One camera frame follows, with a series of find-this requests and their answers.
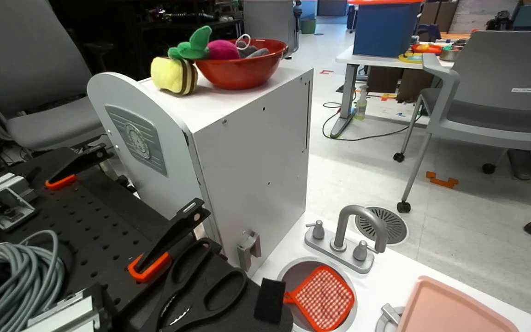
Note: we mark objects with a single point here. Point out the red plastic bowl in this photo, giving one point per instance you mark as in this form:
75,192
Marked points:
240,72

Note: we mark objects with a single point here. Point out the purple radish plush toy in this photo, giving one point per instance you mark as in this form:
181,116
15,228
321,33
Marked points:
221,48

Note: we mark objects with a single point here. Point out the white toy cupboard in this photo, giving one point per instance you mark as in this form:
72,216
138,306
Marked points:
252,158

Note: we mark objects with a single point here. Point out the grey toy faucet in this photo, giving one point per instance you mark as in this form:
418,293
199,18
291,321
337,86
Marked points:
345,227

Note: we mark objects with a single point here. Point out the yellow striped plush toy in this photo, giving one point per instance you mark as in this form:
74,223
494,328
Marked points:
168,74

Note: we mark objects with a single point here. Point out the white toy sink counter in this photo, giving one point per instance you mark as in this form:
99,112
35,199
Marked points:
387,276

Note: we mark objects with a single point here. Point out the orange yellow toy pile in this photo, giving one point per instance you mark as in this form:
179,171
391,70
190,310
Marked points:
422,50

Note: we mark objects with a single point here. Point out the grey utensil in bowl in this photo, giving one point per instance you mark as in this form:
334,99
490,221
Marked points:
254,51

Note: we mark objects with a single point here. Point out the round grey floor drain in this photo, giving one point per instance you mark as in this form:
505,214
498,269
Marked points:
394,227

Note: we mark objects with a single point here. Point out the orange mesh strainer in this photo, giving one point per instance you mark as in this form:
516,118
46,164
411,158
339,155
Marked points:
321,297

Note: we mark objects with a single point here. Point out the white desk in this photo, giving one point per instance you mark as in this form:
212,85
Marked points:
369,59

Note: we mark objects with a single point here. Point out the blue storage bin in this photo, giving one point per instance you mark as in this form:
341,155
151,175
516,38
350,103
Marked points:
385,29

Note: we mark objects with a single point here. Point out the black perforated table board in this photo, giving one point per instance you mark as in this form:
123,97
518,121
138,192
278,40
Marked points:
92,221

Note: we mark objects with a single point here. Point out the orange bin lid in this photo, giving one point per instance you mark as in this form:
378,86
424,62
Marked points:
381,2

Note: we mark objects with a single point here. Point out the pink plastic tray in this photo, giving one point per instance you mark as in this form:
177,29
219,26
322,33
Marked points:
450,310

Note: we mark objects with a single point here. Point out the grey padded chair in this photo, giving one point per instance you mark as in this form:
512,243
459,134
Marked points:
37,74

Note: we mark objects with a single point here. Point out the grey office chair on casters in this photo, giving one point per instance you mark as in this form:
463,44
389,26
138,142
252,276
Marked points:
505,97

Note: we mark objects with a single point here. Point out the aluminium extrusion bar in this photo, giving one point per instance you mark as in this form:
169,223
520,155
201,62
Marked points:
63,313

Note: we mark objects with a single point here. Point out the silver square metal frame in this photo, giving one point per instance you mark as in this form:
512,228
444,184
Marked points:
4,204

